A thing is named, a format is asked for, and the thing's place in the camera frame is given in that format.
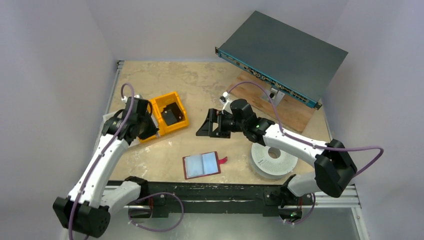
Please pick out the red leather card holder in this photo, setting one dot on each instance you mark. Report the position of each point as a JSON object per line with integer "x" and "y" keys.
{"x": 201, "y": 165}

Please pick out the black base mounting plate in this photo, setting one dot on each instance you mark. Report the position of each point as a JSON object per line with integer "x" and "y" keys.
{"x": 268, "y": 200}

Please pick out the grey metal bracket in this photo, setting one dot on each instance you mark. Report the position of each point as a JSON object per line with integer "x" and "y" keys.
{"x": 273, "y": 95}

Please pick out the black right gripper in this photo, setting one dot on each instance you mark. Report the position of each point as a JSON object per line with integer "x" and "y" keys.
{"x": 215, "y": 122}

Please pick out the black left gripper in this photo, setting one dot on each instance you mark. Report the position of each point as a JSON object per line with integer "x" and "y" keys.
{"x": 152, "y": 130}

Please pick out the grey blue network switch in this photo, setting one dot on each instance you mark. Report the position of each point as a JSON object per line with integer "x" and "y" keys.
{"x": 290, "y": 60}

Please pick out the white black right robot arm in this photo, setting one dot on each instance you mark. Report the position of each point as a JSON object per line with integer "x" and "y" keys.
{"x": 333, "y": 166}

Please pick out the white filament spool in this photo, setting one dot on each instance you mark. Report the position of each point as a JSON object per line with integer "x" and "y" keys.
{"x": 270, "y": 162}

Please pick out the yellow double compartment bin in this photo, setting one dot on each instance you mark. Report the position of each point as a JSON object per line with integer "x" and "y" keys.
{"x": 159, "y": 104}

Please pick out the black square part in bin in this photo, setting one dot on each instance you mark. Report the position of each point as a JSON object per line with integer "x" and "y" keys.
{"x": 172, "y": 114}

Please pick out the wooden board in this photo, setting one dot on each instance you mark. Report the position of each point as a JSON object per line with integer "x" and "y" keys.
{"x": 292, "y": 113}

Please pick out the white plastic bin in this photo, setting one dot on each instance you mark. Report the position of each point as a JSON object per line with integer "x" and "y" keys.
{"x": 123, "y": 126}

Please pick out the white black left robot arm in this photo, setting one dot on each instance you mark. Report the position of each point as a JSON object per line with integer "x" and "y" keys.
{"x": 83, "y": 210}

